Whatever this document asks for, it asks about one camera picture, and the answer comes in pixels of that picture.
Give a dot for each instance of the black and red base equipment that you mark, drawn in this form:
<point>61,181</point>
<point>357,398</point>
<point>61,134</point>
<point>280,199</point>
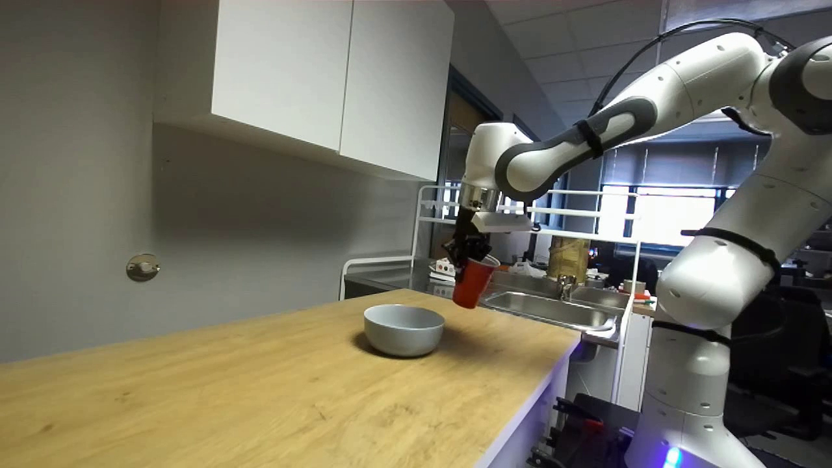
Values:
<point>587,431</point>

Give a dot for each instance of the white wall cabinet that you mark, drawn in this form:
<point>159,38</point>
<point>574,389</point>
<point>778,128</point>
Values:
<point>328,69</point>

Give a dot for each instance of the brown paper bag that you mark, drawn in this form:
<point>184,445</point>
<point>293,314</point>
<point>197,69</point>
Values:
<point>568,258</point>

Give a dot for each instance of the stainless steel sink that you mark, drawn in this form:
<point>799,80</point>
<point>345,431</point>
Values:
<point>548,311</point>

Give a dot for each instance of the gray bowl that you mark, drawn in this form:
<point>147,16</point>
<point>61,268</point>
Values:
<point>403,333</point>

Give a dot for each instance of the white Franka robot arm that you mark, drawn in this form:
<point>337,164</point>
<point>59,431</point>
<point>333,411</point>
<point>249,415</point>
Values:
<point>692,286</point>

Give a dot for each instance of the round metal wall knob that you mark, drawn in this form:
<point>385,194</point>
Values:
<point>145,266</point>

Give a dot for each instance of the black office chair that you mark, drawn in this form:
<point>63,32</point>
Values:
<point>780,364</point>

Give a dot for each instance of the red plastic cup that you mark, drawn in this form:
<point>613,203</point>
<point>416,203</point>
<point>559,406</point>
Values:
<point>471,284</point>

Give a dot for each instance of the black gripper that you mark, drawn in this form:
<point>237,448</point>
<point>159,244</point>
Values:
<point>468,232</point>

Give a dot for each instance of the window with blinds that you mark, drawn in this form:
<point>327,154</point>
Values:
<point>667,186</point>

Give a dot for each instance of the dark framed door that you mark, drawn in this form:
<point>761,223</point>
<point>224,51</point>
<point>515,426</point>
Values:
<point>459,120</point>

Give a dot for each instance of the white base cabinet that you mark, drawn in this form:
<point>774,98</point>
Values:
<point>541,406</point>

